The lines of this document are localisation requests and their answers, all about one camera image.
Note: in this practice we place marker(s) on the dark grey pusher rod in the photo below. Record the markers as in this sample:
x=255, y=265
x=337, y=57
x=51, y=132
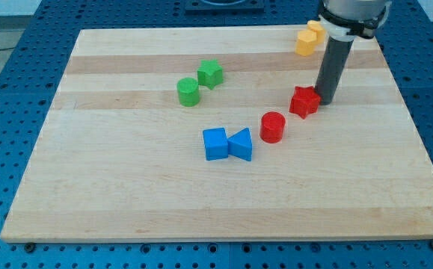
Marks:
x=331, y=69

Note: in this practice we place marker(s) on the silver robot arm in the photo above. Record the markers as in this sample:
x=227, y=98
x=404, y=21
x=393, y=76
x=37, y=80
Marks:
x=344, y=21

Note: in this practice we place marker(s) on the yellow block behind hexagon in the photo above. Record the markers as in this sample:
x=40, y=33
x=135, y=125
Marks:
x=316, y=27

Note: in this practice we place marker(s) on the red star block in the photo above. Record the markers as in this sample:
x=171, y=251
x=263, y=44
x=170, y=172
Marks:
x=304, y=101

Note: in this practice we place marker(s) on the green star block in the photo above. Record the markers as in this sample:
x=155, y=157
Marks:
x=210, y=73

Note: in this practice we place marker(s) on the red cylinder block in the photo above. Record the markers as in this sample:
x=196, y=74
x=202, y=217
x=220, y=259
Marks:
x=272, y=127

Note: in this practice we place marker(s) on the blue triangle block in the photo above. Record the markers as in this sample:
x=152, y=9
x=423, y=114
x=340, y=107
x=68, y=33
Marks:
x=240, y=145

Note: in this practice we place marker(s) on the blue cube block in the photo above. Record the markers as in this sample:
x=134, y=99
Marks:
x=215, y=144

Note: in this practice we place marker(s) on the green cylinder block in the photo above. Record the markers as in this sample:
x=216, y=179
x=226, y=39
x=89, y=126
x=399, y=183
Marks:
x=188, y=92

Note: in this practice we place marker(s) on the wooden board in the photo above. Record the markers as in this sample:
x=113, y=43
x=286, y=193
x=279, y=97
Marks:
x=185, y=134

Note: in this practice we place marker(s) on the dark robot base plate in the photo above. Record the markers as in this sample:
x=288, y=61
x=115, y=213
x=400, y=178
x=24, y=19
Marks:
x=198, y=6

